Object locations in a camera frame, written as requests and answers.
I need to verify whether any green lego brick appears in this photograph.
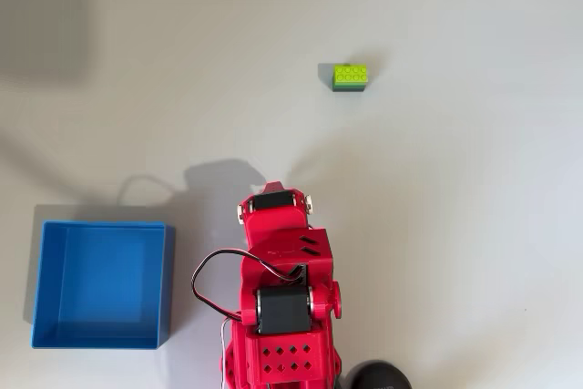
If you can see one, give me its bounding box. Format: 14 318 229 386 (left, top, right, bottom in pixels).
332 63 369 93

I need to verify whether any blue plastic box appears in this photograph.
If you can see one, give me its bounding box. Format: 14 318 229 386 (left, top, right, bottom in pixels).
30 220 177 351

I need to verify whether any black red servo wire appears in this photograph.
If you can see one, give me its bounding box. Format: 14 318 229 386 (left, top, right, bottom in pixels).
190 249 307 322

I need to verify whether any thin white wire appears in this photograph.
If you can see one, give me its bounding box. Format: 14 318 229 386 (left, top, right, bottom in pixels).
219 315 231 389

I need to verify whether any black camera stand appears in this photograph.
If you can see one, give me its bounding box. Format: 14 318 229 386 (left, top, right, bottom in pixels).
343 360 414 389

